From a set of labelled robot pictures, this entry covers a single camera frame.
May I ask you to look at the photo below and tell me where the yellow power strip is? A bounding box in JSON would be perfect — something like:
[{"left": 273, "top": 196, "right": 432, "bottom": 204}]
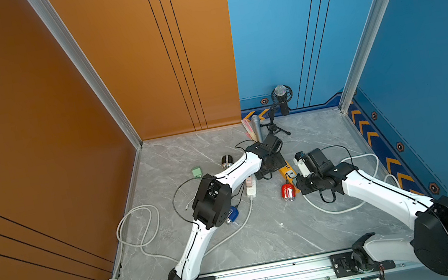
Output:
[{"left": 279, "top": 162, "right": 300, "bottom": 193}]

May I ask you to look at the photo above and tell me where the red electric shaver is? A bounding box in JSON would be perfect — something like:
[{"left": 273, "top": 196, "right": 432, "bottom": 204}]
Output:
[{"left": 281, "top": 183, "right": 296, "bottom": 202}]

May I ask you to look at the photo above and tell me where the black electric shaver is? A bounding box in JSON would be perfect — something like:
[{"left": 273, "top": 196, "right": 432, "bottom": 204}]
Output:
[{"left": 221, "top": 154, "right": 234, "bottom": 169}]

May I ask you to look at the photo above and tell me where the green USB charger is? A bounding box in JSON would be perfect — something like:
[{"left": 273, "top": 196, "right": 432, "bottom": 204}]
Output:
[{"left": 192, "top": 167, "right": 203, "bottom": 178}]

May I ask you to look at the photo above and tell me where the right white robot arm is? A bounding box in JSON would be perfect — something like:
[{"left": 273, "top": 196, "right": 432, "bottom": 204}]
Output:
[{"left": 294, "top": 162, "right": 448, "bottom": 276}]

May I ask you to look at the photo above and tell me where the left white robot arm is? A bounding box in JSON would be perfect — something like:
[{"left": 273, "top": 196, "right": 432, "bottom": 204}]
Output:
[{"left": 168, "top": 136, "right": 283, "bottom": 280}]

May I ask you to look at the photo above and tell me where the blue electric shaver lower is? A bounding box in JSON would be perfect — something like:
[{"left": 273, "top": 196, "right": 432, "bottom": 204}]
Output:
[{"left": 226, "top": 206, "right": 239, "bottom": 224}]

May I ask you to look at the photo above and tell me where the white power strip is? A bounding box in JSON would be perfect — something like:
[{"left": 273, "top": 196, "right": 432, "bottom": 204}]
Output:
[{"left": 245, "top": 175, "right": 257, "bottom": 198}]

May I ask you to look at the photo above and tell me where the grey handheld microphone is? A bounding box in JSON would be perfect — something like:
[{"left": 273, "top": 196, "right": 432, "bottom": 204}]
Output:
[{"left": 250, "top": 115, "right": 264, "bottom": 142}]

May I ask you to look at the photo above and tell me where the black microphone on tripod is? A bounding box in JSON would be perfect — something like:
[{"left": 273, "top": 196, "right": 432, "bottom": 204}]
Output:
[{"left": 261, "top": 84, "right": 293, "bottom": 136}]

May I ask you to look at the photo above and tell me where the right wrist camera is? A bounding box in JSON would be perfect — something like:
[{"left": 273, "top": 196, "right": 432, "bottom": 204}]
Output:
[{"left": 293, "top": 148, "right": 334, "bottom": 178}]

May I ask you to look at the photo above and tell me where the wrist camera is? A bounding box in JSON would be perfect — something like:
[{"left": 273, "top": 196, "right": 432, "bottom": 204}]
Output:
[
  {"left": 263, "top": 134, "right": 283, "bottom": 154},
  {"left": 293, "top": 148, "right": 334, "bottom": 178}
]

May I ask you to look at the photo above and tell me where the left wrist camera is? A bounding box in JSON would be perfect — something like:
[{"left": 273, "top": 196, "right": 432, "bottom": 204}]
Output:
[{"left": 263, "top": 134, "right": 283, "bottom": 154}]

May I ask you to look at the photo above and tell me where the white cable of yellow strip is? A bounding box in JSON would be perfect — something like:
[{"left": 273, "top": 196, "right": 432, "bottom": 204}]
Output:
[{"left": 295, "top": 148, "right": 404, "bottom": 221}]

